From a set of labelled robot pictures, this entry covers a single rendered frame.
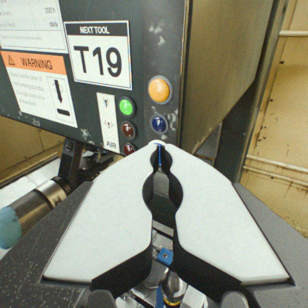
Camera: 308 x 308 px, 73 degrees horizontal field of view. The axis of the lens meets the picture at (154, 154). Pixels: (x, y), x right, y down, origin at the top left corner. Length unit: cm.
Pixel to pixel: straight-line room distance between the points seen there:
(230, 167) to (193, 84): 83
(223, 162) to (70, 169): 72
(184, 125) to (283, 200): 135
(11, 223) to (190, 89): 42
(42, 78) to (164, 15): 23
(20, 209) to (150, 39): 41
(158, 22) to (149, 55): 3
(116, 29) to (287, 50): 105
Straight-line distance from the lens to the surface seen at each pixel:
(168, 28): 23
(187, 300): 60
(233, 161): 103
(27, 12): 38
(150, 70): 24
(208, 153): 99
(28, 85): 43
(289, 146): 136
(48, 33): 35
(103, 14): 28
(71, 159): 55
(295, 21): 124
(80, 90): 33
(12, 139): 165
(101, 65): 29
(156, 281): 61
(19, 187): 171
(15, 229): 51
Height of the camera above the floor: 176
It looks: 31 degrees down
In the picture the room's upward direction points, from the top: straight up
